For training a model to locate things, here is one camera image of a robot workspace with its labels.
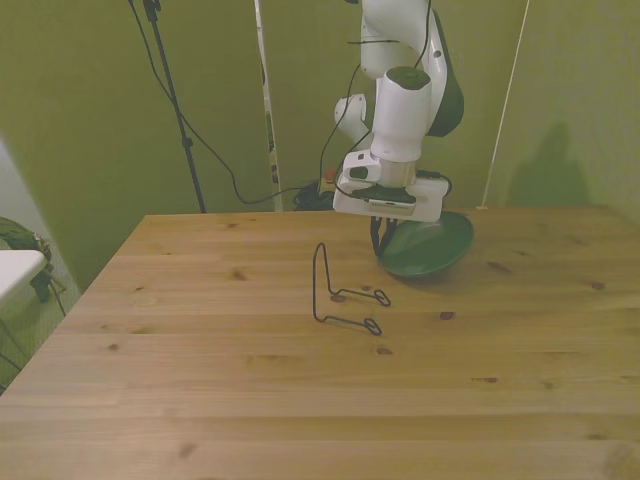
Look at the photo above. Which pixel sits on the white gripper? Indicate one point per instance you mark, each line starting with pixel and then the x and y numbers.
pixel 430 200

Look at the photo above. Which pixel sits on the dark green round plate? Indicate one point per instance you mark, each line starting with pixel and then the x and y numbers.
pixel 430 250

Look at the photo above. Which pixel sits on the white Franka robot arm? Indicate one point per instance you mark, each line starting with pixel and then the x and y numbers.
pixel 400 115

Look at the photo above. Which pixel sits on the white vertical strip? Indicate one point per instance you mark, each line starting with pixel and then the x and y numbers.
pixel 267 100

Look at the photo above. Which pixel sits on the black tripod stand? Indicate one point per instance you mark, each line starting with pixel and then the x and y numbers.
pixel 172 95

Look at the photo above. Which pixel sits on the white side table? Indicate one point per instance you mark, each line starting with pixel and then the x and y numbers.
pixel 17 270

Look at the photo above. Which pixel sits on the dark green cloth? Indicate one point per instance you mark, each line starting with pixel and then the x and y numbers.
pixel 15 232

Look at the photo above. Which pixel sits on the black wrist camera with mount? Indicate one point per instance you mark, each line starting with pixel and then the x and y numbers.
pixel 387 195

